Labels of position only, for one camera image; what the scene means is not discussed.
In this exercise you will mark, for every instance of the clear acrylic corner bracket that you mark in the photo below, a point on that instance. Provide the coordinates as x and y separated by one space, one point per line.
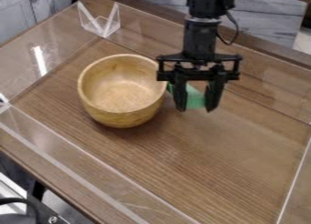
99 25

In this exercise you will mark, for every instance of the clear acrylic tray wall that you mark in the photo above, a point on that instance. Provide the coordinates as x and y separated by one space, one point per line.
106 195

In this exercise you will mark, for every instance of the brown wooden bowl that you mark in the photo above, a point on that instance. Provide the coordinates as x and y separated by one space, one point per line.
119 91

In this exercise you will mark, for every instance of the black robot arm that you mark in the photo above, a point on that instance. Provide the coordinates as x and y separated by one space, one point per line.
212 9

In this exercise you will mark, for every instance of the green rectangular block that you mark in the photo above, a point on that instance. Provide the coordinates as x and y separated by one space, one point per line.
196 99

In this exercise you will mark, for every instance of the black metal clamp base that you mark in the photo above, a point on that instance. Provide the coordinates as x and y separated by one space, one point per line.
47 215

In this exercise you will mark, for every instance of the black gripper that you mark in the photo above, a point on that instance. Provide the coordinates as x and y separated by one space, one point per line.
200 63

